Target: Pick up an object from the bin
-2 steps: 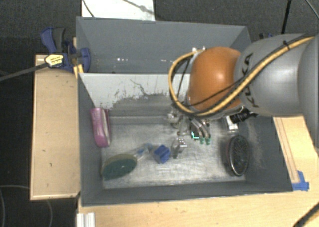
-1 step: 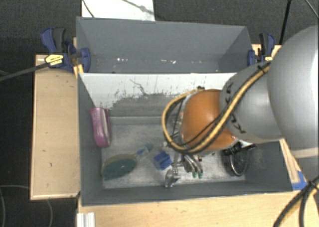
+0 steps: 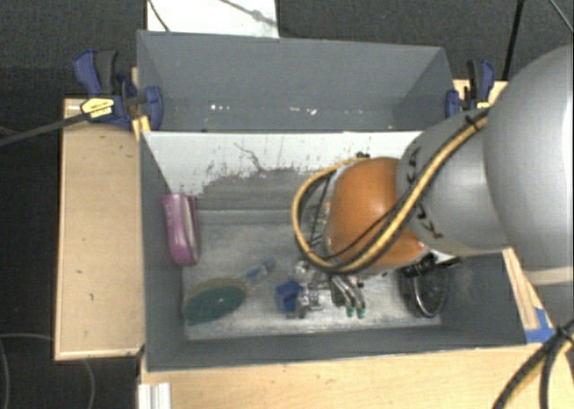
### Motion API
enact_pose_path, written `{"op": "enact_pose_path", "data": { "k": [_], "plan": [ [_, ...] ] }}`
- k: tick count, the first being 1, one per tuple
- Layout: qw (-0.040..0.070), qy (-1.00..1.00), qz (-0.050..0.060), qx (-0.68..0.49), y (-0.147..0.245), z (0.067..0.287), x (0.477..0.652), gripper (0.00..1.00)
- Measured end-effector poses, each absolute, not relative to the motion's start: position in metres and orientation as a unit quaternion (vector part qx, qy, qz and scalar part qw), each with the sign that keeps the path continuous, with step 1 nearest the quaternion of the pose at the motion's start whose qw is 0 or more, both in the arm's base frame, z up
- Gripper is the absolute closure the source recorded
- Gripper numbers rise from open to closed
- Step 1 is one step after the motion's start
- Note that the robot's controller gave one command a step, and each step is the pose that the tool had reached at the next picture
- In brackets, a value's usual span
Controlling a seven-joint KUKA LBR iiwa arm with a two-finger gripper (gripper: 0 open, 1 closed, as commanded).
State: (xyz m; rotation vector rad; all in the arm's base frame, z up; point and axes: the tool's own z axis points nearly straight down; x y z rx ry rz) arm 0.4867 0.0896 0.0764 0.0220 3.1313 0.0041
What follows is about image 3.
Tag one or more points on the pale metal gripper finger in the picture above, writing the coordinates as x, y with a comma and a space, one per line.
310, 296
305, 311

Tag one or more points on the small blue block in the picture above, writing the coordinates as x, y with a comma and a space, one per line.
287, 296

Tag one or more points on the grey metal bin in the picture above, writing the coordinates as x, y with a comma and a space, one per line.
278, 84

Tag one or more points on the pale wood flat board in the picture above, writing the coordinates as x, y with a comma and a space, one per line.
101, 228

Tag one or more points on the black cylinder on white bracket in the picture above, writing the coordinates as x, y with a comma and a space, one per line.
417, 269

